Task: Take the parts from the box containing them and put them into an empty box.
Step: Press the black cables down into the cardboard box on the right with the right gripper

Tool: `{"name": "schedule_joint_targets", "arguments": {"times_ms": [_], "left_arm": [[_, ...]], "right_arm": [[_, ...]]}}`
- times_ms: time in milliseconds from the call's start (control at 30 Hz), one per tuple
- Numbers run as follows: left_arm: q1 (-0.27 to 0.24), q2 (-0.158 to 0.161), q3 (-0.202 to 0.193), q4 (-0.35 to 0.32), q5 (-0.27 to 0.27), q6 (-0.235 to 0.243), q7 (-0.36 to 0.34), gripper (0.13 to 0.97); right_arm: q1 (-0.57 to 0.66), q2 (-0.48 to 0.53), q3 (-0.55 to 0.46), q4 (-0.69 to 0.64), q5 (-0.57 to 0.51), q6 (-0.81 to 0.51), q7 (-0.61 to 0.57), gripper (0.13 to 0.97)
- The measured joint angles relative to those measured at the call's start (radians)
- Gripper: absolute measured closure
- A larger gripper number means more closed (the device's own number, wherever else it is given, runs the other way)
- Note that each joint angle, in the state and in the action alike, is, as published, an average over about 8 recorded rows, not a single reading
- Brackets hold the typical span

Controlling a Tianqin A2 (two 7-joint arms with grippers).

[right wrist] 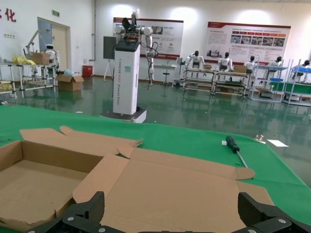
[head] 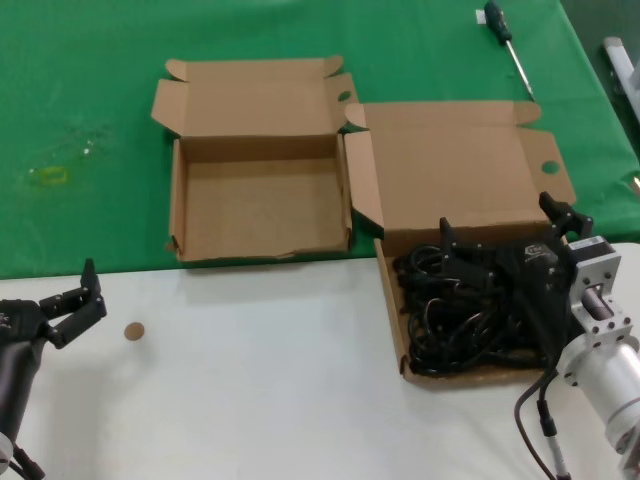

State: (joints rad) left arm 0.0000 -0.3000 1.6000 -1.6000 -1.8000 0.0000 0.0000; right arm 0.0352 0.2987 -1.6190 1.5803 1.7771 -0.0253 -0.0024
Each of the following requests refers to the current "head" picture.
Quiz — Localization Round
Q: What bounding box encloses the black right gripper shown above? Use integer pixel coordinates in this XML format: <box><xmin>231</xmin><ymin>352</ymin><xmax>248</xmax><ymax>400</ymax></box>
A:
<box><xmin>437</xmin><ymin>191</ymin><xmax>594</xmax><ymax>361</ymax></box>

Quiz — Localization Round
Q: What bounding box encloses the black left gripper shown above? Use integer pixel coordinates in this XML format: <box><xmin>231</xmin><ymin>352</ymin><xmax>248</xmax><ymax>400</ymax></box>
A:
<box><xmin>0</xmin><ymin>258</ymin><xmax>108</xmax><ymax>437</ymax></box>

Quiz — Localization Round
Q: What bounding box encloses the open brown cardboard box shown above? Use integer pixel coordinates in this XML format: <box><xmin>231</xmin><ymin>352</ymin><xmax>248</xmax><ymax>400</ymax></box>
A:
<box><xmin>150</xmin><ymin>54</ymin><xmax>360</xmax><ymax>263</ymax></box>
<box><xmin>343</xmin><ymin>99</ymin><xmax>577</xmax><ymax>387</ymax></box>

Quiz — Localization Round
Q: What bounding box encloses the grey metal bar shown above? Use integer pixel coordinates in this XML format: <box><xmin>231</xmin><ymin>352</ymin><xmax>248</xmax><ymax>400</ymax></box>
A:
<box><xmin>602</xmin><ymin>35</ymin><xmax>640</xmax><ymax>121</ymax></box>

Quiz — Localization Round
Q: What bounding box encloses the green tablecloth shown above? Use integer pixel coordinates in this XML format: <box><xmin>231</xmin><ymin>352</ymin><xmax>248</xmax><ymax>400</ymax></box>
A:
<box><xmin>0</xmin><ymin>0</ymin><xmax>640</xmax><ymax>280</ymax></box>

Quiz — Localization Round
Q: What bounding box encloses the pile of black power cables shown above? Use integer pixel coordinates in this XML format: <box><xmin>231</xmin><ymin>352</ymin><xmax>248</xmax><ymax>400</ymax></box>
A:
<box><xmin>393</xmin><ymin>243</ymin><xmax>556</xmax><ymax>377</ymax></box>

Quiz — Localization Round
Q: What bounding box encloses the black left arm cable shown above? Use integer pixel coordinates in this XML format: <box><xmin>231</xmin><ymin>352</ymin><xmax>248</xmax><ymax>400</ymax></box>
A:
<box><xmin>9</xmin><ymin>442</ymin><xmax>46</xmax><ymax>480</ymax></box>

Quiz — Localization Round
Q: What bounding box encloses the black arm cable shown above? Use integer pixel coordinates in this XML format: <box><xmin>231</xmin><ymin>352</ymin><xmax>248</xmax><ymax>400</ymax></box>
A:
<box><xmin>9</xmin><ymin>442</ymin><xmax>46</xmax><ymax>480</ymax></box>
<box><xmin>513</xmin><ymin>367</ymin><xmax>574</xmax><ymax>480</ymax></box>

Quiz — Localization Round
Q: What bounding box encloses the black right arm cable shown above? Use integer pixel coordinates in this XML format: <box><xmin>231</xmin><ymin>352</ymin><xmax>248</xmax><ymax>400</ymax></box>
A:
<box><xmin>513</xmin><ymin>367</ymin><xmax>574</xmax><ymax>480</ymax></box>

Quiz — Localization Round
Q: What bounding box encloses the green handled screwdriver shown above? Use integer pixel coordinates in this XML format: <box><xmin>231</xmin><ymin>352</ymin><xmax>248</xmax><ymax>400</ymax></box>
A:
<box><xmin>483</xmin><ymin>0</ymin><xmax>534</xmax><ymax>99</ymax></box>

